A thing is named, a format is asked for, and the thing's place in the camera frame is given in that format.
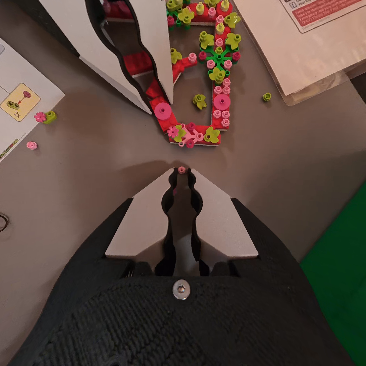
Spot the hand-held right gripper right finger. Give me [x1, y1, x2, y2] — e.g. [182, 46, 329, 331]
[187, 168, 259, 276]

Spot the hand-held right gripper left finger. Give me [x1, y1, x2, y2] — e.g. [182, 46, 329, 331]
[105, 167, 176, 276]

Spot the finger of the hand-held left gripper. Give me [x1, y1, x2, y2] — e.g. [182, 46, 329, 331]
[126, 0, 175, 105]
[39, 0, 153, 115]

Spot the red lego heart frame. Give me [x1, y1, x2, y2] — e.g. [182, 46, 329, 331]
[104, 0, 242, 149]

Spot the lego instruction booklet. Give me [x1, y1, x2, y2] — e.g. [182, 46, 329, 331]
[0, 37, 66, 163]

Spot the magenta flower on lime stud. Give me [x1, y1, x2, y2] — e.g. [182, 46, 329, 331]
[34, 110, 57, 125]

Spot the green plastic bin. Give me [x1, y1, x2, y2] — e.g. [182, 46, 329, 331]
[300, 180, 366, 366]

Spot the paper sheet with label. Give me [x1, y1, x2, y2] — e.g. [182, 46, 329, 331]
[233, 0, 366, 107]

